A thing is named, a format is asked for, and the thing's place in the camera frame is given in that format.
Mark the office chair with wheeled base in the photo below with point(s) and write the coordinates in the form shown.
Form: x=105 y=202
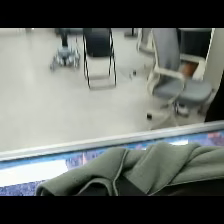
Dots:
x=65 y=56

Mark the silver frame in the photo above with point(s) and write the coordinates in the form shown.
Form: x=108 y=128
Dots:
x=100 y=141

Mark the grey office chair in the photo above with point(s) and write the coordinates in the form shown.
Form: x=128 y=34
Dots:
x=166 y=50

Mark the grey-green garment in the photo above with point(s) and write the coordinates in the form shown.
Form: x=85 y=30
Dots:
x=166 y=163

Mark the black folding chair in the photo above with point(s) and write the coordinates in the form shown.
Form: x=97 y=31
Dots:
x=97 y=43

